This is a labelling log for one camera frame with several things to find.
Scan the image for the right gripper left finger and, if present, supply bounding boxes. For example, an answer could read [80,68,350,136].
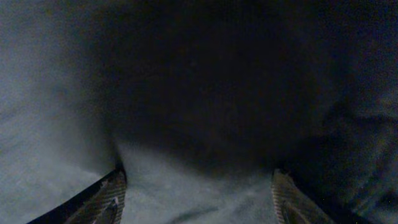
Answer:
[29,169,127,224]

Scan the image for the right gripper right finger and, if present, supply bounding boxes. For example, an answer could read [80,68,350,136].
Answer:
[271,169,335,224]

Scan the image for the black shorts with white lining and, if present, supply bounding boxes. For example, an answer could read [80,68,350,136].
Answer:
[1,1,397,223]

